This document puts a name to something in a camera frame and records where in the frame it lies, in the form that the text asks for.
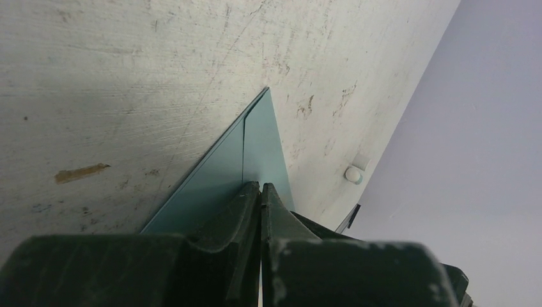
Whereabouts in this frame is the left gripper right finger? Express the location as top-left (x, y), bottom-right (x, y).
top-left (261, 184), bottom-right (472, 306)

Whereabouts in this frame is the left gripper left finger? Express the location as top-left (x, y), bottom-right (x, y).
top-left (1, 182), bottom-right (260, 306)

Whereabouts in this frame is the green white glue stick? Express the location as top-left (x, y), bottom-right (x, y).
top-left (344, 166), bottom-right (363, 185)

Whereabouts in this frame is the teal envelope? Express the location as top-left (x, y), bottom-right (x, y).
top-left (141, 87), bottom-right (295, 234)

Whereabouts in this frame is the white glue stick cap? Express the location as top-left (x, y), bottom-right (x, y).
top-left (352, 153), bottom-right (371, 171)

